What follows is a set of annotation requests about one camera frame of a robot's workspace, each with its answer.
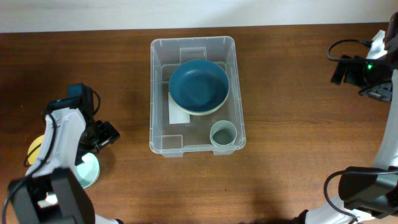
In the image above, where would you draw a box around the mint green small bowl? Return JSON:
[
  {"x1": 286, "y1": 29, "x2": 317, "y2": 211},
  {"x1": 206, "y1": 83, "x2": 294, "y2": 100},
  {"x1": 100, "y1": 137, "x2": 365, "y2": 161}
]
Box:
[{"x1": 76, "y1": 153, "x2": 100, "y2": 189}]

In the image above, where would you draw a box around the yellow small bowl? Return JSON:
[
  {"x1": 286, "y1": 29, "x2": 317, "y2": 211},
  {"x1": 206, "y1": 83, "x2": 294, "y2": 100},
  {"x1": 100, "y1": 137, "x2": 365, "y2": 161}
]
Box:
[{"x1": 27, "y1": 135, "x2": 44, "y2": 166}]

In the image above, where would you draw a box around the cream plate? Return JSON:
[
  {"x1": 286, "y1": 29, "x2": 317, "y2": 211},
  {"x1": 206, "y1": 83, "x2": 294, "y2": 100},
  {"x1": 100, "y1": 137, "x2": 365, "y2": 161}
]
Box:
[{"x1": 168, "y1": 92, "x2": 229, "y2": 116}]

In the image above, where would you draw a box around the blue plate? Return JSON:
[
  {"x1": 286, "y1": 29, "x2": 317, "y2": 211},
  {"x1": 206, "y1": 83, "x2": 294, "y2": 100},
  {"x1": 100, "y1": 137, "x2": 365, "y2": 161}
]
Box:
[{"x1": 169, "y1": 60, "x2": 230, "y2": 112}]

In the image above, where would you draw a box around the grey cup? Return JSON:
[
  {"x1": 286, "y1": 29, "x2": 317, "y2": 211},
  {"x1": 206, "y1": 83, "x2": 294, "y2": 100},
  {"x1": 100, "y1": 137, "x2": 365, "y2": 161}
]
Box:
[{"x1": 210, "y1": 120, "x2": 237, "y2": 146}]

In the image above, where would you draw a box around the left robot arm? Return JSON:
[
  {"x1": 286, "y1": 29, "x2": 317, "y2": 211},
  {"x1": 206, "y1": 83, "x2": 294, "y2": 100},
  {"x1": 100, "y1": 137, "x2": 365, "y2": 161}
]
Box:
[{"x1": 1, "y1": 83, "x2": 121, "y2": 223}]

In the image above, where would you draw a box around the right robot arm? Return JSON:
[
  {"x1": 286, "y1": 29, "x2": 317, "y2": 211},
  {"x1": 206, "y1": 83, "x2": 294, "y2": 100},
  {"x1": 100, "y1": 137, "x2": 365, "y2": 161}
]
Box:
[{"x1": 294, "y1": 14, "x2": 397, "y2": 224}]

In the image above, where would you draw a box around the clear plastic storage container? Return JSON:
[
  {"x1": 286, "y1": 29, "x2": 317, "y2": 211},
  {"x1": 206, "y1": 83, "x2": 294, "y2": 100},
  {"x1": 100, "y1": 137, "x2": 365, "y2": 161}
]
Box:
[{"x1": 149, "y1": 36, "x2": 246, "y2": 157}]

